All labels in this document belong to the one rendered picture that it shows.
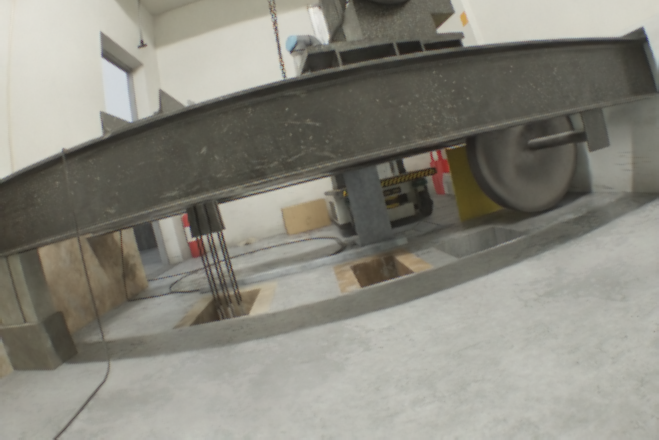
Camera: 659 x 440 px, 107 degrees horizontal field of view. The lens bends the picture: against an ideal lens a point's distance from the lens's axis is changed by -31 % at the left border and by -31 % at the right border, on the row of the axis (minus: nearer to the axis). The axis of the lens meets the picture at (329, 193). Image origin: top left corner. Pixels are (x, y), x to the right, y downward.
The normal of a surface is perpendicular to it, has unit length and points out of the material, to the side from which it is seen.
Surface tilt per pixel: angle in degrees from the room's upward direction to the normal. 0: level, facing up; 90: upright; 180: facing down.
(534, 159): 90
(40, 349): 90
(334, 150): 90
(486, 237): 90
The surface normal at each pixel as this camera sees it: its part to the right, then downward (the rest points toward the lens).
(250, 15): 0.06, 0.01
